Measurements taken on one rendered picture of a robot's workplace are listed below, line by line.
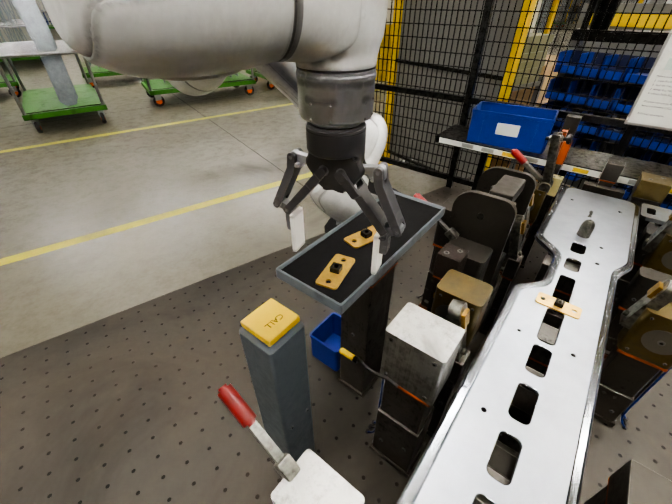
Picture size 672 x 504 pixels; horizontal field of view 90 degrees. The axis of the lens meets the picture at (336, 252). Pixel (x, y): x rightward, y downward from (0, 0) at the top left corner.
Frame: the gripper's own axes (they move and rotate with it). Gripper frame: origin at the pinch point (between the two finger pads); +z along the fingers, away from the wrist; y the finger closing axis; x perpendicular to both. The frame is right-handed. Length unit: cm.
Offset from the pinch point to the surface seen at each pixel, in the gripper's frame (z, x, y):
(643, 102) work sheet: -2, 125, 64
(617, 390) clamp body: 39, 26, 58
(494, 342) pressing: 20.0, 10.8, 28.2
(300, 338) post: 7.9, -11.9, -0.3
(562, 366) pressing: 20.0, 10.3, 39.6
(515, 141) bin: 14, 115, 27
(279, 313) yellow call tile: 4.1, -11.9, -3.5
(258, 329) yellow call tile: 4.1, -15.6, -4.5
